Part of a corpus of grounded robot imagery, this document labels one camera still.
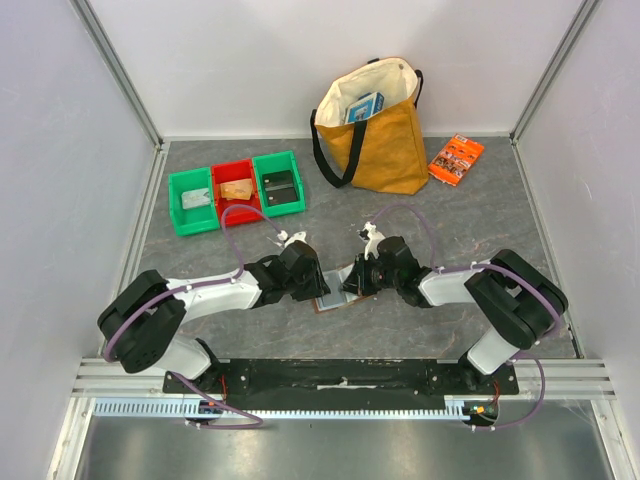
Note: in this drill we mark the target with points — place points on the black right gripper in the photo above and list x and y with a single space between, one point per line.
362 275

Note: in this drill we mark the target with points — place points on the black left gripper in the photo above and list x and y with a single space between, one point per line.
317 285

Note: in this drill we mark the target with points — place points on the brown leather card holder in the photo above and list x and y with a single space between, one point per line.
336 298

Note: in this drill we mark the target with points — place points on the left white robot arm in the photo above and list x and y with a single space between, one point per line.
141 326

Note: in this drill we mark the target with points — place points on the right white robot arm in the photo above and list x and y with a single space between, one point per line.
521 304

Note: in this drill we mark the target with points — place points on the black card stack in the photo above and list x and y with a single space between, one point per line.
279 188

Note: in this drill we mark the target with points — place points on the right green plastic bin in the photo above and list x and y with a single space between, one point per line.
275 162

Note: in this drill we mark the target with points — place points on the green plastic bin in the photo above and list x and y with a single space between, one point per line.
194 221
275 162

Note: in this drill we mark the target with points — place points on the red plastic bin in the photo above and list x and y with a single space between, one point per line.
229 171

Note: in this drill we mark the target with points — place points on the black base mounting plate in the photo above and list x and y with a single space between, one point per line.
342 383

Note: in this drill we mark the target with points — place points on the orange snack packet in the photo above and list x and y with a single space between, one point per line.
453 162

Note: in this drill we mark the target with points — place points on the left green plastic bin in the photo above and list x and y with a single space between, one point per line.
194 221

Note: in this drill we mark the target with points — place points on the mustard tote bag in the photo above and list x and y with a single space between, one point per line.
385 153

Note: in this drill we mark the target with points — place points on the blue box in bag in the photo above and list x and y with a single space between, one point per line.
365 107

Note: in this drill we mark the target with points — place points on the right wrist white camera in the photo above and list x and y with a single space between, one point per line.
370 235

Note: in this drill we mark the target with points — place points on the front aluminium rail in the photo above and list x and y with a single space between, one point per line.
563 379

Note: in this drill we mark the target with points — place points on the grey slotted cable duct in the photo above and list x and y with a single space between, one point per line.
196 408

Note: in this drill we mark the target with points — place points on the right aluminium frame post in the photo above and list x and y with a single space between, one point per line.
577 26

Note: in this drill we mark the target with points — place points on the aluminium frame post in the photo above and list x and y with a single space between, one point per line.
577 26
107 51

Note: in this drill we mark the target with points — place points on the left aluminium frame post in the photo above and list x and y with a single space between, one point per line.
107 51

